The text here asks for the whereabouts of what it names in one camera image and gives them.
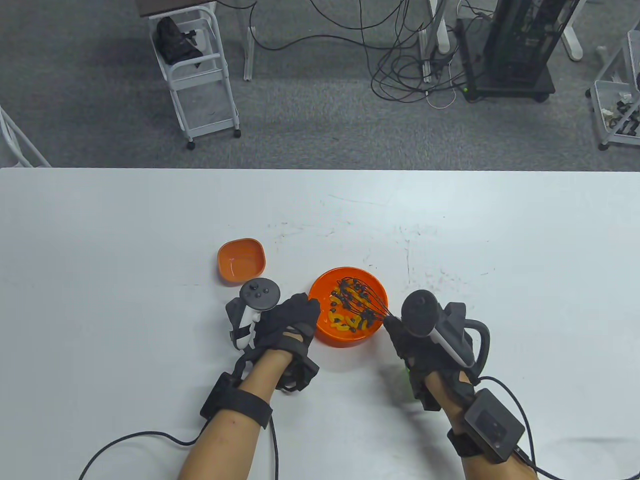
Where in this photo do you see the white metal frame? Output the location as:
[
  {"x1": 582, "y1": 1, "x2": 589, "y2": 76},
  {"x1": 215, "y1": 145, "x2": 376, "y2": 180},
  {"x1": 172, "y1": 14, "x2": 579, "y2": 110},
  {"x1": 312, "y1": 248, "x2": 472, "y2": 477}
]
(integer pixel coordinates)
[{"x1": 0, "y1": 105, "x2": 52, "y2": 168}]

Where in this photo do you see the black glove cable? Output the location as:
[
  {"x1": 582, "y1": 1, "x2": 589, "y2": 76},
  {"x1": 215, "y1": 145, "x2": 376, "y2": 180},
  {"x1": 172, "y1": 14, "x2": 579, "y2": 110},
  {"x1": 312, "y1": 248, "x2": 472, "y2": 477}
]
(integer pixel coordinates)
[{"x1": 269, "y1": 417, "x2": 280, "y2": 480}]

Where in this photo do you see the white floor cable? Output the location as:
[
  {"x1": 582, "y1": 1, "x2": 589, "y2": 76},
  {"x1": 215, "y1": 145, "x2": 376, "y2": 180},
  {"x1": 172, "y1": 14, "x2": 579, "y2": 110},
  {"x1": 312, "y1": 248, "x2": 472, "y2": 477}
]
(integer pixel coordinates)
[{"x1": 425, "y1": 75, "x2": 457, "y2": 109}]

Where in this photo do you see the large orange bowl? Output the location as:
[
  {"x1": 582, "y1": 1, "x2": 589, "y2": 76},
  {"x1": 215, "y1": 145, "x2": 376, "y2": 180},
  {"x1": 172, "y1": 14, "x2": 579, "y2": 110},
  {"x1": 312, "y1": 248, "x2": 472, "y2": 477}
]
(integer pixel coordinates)
[{"x1": 307, "y1": 266, "x2": 389, "y2": 347}]

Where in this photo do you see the tangle of black floor cables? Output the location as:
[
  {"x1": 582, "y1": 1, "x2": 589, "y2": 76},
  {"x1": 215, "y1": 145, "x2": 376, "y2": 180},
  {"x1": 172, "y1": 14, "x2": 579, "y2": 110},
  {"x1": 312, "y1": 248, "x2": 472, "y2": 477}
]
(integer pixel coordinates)
[{"x1": 215, "y1": 0, "x2": 481, "y2": 103}]

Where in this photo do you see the wooden handle wire whisk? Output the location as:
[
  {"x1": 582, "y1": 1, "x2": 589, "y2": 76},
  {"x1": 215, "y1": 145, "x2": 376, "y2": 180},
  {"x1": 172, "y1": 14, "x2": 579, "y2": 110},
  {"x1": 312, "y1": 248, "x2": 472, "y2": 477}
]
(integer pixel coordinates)
[{"x1": 336, "y1": 276, "x2": 401, "y2": 323}]

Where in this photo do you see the black bag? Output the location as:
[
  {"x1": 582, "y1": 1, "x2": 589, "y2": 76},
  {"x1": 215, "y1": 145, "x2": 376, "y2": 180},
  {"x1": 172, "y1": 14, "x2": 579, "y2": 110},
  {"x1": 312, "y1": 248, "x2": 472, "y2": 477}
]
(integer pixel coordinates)
[{"x1": 155, "y1": 16, "x2": 204, "y2": 65}]

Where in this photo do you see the white desk foot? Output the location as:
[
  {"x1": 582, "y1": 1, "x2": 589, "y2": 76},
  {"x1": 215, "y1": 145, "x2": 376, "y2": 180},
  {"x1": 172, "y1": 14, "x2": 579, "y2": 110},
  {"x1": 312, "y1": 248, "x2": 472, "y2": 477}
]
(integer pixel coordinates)
[{"x1": 560, "y1": 0, "x2": 586, "y2": 62}]

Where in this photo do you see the white rolling cart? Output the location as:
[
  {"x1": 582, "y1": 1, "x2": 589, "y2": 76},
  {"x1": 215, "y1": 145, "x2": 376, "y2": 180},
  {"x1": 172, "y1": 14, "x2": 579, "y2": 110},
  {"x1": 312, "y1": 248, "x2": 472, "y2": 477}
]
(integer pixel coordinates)
[{"x1": 148, "y1": 4, "x2": 242, "y2": 151}]

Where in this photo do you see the pile of chocolate beans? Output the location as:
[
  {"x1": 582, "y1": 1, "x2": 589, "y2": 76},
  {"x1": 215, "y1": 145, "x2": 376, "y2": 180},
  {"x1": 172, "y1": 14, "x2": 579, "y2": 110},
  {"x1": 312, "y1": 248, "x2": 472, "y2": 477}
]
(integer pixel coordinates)
[{"x1": 330, "y1": 280, "x2": 381, "y2": 333}]

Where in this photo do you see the pile of black parts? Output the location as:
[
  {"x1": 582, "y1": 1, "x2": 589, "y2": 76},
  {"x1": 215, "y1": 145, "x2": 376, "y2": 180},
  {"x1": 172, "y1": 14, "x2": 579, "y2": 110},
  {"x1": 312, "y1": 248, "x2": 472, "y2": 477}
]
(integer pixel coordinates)
[{"x1": 602, "y1": 97, "x2": 640, "y2": 137}]

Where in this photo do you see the pile of yellow candy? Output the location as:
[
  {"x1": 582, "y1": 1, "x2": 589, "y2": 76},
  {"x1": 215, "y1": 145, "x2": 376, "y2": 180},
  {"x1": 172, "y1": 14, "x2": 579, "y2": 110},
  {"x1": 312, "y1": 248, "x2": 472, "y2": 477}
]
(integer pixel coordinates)
[{"x1": 327, "y1": 287, "x2": 378, "y2": 333}]

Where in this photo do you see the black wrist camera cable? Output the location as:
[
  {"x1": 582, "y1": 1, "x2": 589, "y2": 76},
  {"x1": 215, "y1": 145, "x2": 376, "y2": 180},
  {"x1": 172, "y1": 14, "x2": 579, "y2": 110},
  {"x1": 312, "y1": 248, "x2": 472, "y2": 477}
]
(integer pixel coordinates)
[
  {"x1": 477, "y1": 375, "x2": 640, "y2": 480},
  {"x1": 77, "y1": 420, "x2": 210, "y2": 480}
]

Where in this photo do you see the white desk leg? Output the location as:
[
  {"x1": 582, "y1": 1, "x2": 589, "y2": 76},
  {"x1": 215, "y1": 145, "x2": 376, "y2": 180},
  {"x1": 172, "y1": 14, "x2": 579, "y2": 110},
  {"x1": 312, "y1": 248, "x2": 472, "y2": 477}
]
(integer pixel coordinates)
[
  {"x1": 240, "y1": 0, "x2": 257, "y2": 82},
  {"x1": 419, "y1": 0, "x2": 453, "y2": 83}
]

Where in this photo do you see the dark grey hand controller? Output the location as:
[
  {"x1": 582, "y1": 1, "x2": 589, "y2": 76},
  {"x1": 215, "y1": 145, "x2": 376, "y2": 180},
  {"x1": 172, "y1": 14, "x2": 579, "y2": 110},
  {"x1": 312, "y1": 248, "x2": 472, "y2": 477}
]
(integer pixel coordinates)
[
  {"x1": 401, "y1": 289, "x2": 491, "y2": 370},
  {"x1": 225, "y1": 277, "x2": 282, "y2": 351}
]

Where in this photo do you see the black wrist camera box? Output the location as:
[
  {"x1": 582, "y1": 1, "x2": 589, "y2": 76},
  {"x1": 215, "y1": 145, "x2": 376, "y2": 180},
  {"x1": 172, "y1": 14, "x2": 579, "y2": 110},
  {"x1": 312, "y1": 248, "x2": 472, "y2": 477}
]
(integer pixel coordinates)
[
  {"x1": 200, "y1": 371, "x2": 274, "y2": 429},
  {"x1": 446, "y1": 387, "x2": 526, "y2": 465}
]

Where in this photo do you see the person's left hand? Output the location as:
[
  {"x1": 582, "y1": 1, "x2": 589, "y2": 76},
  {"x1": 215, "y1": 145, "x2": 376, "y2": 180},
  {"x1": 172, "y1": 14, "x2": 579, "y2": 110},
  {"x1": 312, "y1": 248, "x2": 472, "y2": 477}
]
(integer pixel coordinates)
[{"x1": 231, "y1": 292, "x2": 322, "y2": 393}]

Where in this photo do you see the person's right forearm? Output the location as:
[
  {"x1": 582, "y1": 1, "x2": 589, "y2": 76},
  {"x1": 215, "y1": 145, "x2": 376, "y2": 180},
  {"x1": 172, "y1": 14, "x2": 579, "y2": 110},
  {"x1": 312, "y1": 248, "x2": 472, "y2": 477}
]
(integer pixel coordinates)
[{"x1": 425, "y1": 372, "x2": 538, "y2": 480}]

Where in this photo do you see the white basket cart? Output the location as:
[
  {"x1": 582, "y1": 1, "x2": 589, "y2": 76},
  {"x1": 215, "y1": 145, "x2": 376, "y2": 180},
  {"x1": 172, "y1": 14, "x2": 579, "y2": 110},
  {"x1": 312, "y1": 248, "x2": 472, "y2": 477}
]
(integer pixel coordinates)
[{"x1": 586, "y1": 29, "x2": 640, "y2": 151}]

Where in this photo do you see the brown desk top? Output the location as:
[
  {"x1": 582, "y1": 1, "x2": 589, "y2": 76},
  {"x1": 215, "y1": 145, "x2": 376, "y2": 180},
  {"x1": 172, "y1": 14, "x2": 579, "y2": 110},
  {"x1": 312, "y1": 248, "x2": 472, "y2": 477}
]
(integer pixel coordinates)
[{"x1": 135, "y1": 0, "x2": 218, "y2": 18}]

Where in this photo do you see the person's right hand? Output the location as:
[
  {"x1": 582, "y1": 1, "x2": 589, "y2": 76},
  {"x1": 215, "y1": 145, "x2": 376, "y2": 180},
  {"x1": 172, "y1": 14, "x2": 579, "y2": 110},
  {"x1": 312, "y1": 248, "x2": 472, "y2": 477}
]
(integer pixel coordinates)
[{"x1": 382, "y1": 315, "x2": 482, "y2": 412}]

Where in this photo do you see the person's left forearm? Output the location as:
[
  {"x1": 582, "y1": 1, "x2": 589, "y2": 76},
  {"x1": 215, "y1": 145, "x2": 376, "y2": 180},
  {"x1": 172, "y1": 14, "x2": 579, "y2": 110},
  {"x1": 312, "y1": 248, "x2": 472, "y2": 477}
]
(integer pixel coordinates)
[{"x1": 179, "y1": 350, "x2": 293, "y2": 480}]

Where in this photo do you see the black equipment tower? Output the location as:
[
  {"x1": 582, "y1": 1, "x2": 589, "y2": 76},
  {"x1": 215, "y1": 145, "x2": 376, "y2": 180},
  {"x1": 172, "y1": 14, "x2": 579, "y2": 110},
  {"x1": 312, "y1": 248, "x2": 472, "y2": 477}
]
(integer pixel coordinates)
[{"x1": 482, "y1": 0, "x2": 581, "y2": 86}]

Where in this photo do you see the black wheeled platform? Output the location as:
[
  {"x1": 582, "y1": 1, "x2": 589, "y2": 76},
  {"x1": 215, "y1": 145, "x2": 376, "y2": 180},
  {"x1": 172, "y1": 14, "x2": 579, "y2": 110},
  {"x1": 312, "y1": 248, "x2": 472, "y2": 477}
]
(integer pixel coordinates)
[{"x1": 457, "y1": 17, "x2": 557, "y2": 103}]

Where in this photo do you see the small orange bowl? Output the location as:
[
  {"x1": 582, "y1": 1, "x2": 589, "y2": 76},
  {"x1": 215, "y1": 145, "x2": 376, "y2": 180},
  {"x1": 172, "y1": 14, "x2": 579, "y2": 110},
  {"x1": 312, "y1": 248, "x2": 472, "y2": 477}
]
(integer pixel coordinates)
[{"x1": 217, "y1": 238, "x2": 266, "y2": 286}]

